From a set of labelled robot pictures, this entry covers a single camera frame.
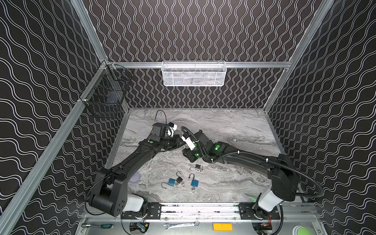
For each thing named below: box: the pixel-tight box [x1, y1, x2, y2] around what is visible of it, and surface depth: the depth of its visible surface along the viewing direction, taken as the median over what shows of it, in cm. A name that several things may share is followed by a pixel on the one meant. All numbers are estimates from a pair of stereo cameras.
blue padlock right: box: [188, 172, 200, 188], surface depth 85 cm
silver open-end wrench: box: [163, 220, 201, 231], surface depth 72 cm
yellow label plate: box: [212, 223, 234, 232], surface depth 72 cm
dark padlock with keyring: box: [175, 171, 185, 188], surface depth 87 cm
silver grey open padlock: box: [189, 164, 204, 173], surface depth 91 cm
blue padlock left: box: [160, 178, 176, 189], surface depth 85 cm
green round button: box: [292, 225, 313, 235], surface depth 70 cm
